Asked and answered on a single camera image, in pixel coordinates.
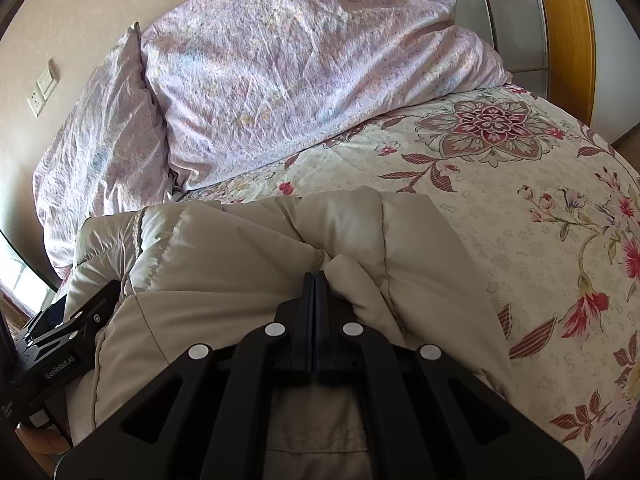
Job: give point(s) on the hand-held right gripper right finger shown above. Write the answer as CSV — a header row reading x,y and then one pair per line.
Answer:
x,y
332,340

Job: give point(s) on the white wall socket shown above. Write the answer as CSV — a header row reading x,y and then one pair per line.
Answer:
x,y
37,104

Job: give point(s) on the beige down jacket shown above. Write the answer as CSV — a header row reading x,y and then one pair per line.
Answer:
x,y
240,260

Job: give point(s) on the white wall switch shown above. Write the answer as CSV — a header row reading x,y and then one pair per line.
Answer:
x,y
48,80

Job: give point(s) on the lilac floral pillow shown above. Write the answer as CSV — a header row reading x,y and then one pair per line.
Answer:
x,y
310,65
100,160

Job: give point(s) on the floral quilted bedspread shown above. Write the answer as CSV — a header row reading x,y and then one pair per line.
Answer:
x,y
540,220

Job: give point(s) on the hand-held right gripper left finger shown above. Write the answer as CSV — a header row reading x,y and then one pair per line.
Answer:
x,y
295,340

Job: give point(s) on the person's left hand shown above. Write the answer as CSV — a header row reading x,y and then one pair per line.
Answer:
x,y
42,444

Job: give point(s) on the window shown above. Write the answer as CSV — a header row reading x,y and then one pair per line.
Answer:
x,y
22,280

